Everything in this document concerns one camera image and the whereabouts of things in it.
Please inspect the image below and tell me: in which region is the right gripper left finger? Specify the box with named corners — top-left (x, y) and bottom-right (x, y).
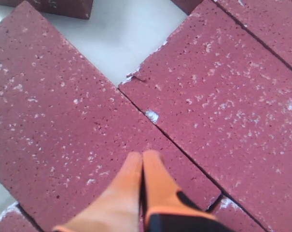
top-left (53, 152), bottom-right (142, 232)

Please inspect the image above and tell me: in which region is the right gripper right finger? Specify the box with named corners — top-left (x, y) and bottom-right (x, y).
top-left (143, 150), bottom-right (232, 232)

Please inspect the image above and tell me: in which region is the red brick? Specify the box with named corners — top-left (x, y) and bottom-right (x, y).
top-left (0, 202), bottom-right (39, 232)
top-left (119, 0), bottom-right (292, 232)
top-left (0, 1), bottom-right (221, 231)
top-left (215, 0), bottom-right (292, 69)
top-left (207, 194), bottom-right (264, 232)
top-left (0, 0), bottom-right (94, 20)
top-left (171, 0), bottom-right (203, 15)

